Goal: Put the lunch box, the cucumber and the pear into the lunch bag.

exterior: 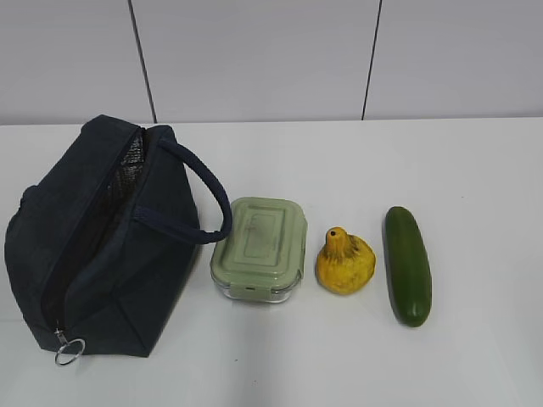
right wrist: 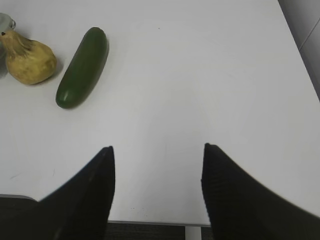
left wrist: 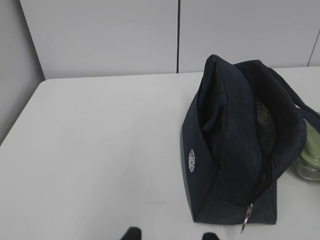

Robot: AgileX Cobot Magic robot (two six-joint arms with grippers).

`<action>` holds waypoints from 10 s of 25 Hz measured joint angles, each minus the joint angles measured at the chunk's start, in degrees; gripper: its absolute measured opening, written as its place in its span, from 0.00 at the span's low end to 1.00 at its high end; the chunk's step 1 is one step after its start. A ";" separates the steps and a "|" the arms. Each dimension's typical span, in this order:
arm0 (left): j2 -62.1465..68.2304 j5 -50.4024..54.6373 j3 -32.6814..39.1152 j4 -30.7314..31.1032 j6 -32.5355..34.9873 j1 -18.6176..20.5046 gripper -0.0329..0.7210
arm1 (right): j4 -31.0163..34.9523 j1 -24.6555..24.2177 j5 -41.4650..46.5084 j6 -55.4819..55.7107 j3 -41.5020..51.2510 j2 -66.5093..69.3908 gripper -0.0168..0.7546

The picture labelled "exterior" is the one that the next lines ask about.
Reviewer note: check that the green lid glass food container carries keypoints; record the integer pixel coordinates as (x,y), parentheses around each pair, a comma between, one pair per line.
(263,259)

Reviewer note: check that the yellow toy squash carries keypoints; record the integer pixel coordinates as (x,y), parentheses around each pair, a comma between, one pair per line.
(345,263)

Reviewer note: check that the green cucumber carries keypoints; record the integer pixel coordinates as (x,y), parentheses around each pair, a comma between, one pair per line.
(408,271)

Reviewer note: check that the dark blue lunch bag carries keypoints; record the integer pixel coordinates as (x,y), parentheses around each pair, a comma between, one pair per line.
(100,249)

